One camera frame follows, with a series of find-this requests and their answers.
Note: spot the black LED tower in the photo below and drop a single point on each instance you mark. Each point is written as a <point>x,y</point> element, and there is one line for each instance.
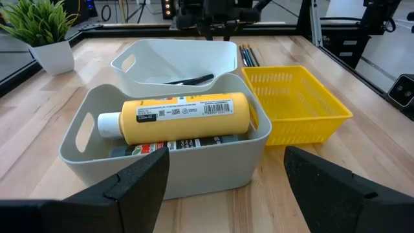
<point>166,8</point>

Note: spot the green plant white pot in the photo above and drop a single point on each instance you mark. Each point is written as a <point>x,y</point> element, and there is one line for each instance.
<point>42,32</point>

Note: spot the black paint bottle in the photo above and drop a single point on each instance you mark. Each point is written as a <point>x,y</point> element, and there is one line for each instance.
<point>181,144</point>

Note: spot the black silver ferrule paintbrush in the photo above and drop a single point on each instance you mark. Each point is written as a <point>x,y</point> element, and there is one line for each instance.
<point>194,79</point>

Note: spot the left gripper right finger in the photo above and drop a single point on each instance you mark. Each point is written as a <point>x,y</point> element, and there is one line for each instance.
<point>339,207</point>

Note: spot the light grey plastic bin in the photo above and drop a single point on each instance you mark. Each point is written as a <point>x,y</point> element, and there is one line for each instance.
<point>200,174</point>

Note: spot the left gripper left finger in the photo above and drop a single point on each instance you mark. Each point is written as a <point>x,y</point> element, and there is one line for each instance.
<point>97,210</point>

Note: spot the black control box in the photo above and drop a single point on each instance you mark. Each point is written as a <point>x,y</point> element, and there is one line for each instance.
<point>359,48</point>

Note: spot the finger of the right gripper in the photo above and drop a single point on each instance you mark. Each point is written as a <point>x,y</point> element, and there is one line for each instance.
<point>228,32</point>
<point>207,31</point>

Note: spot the yellow plastic basket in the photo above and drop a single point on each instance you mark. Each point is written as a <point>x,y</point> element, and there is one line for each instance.
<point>291,106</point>

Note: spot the yellow paint bottle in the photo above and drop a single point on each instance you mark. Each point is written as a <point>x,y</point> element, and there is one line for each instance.
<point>181,126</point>

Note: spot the black computer case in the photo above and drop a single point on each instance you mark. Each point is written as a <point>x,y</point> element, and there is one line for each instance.
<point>77,6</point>

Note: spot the grey table-level camera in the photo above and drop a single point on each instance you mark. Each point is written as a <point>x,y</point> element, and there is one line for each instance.
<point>401,92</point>

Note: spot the white plastic bin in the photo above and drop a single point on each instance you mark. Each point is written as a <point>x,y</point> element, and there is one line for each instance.
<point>174,56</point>

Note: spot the silver aluminium post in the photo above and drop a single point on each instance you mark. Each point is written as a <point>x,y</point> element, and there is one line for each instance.
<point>316,22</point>

